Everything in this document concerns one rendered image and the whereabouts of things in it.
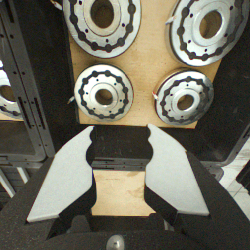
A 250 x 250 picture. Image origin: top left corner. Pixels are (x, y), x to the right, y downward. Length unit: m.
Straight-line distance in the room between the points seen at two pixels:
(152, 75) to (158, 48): 0.04
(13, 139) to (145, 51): 0.28
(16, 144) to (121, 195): 0.33
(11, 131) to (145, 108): 0.27
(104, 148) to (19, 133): 0.17
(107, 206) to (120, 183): 0.13
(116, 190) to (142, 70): 0.36
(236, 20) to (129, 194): 0.46
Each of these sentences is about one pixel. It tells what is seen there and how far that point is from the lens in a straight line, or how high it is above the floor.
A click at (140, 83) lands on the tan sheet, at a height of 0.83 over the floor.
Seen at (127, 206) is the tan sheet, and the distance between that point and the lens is 0.54.
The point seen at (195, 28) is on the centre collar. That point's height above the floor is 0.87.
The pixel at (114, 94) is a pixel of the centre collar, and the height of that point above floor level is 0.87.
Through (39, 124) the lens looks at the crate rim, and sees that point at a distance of 0.20.
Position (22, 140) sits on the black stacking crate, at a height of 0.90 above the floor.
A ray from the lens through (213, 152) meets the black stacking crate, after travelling 0.28.
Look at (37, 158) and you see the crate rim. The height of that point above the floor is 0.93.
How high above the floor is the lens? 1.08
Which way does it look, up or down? 60 degrees down
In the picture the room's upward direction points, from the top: 179 degrees clockwise
